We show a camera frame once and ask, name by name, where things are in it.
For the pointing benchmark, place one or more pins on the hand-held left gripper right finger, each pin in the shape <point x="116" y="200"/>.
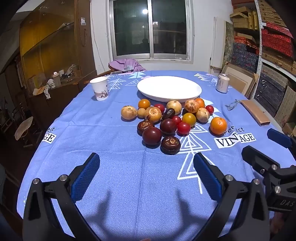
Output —
<point x="208" y="178"/>

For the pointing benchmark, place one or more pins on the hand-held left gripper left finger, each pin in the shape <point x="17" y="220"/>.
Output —
<point x="85" y="176"/>

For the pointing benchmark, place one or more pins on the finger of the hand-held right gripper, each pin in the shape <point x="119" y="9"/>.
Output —
<point x="256" y="160"/>
<point x="278" y="136"/>

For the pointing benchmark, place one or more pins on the round orange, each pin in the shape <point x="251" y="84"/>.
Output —
<point x="201" y="102"/>
<point x="218" y="126"/>

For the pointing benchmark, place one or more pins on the red cherry tomato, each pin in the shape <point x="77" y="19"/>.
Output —
<point x="177" y="119"/>
<point x="183" y="128"/>
<point x="209" y="109"/>
<point x="159" y="108"/>

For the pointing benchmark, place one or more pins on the yellow orange tomato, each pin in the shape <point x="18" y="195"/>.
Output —
<point x="189" y="119"/>

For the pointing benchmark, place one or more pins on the dark red plum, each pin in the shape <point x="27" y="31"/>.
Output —
<point x="151" y="136"/>
<point x="168" y="126"/>

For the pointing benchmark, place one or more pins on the striped orange passion fruit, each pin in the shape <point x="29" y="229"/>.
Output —
<point x="191" y="106"/>

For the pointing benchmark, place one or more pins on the small tan longan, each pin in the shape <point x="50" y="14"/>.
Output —
<point x="141" y="113"/>

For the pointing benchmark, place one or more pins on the small orange tangerine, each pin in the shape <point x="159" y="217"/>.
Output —
<point x="144" y="104"/>

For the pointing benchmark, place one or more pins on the white oval plate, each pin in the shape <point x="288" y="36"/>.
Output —
<point x="168" y="88"/>

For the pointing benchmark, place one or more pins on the person's right hand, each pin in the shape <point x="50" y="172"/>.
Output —
<point x="276" y="223"/>

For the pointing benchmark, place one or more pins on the tan leather pouch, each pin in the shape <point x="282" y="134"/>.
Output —
<point x="254" y="111"/>

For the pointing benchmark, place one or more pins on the blue printed tablecloth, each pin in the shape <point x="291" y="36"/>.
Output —
<point x="115" y="139"/>

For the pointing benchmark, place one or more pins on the wooden picture frames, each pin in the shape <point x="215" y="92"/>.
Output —
<point x="238" y="81"/>

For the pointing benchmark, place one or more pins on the white drink can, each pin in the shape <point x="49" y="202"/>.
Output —
<point x="222" y="84"/>

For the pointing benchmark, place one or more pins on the pale folding chair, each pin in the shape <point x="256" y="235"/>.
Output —
<point x="23" y="127"/>

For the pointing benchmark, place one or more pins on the white printed paper cup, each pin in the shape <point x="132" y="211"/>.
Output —
<point x="99" y="89"/>

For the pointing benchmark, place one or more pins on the white metal shelf rack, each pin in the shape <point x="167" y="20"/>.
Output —
<point x="258" y="46"/>

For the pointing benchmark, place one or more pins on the white crumpled rag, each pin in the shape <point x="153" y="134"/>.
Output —
<point x="47" y="89"/>

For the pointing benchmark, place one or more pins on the shelf of patterned boxes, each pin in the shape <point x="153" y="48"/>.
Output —
<point x="275" y="41"/>

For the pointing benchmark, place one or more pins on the dark marbled panel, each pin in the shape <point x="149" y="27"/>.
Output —
<point x="229" y="44"/>

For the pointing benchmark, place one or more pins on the white leaning board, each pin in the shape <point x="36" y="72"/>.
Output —
<point x="218" y="41"/>

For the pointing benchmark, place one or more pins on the purple cloth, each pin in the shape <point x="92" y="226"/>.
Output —
<point x="124" y="64"/>

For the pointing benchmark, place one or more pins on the wooden glass cabinet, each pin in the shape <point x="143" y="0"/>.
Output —
<point x="85" y="58"/>

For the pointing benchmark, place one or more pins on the sliding glass window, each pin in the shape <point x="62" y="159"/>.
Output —
<point x="131" y="27"/>

